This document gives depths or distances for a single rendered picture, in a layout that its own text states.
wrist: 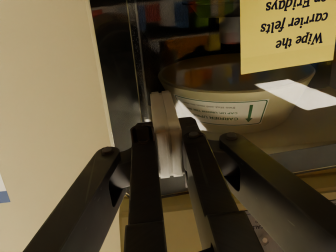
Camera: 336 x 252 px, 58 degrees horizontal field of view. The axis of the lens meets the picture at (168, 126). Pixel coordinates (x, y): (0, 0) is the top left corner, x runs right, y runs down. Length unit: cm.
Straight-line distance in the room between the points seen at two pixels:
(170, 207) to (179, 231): 2
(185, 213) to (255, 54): 15
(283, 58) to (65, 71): 55
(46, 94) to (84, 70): 11
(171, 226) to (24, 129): 57
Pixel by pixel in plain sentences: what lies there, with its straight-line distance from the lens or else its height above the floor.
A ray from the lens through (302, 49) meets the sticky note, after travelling 26.
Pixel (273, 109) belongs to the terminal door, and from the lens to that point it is 26.
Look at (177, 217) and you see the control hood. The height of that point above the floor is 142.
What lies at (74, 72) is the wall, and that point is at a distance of 72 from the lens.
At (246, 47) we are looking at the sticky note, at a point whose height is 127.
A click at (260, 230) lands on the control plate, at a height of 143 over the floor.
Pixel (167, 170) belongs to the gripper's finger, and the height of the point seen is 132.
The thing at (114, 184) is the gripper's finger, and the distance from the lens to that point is 16.
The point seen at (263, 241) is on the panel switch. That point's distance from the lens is 30.
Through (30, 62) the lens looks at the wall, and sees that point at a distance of 73.
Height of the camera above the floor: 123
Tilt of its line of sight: 24 degrees up
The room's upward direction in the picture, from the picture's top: 175 degrees clockwise
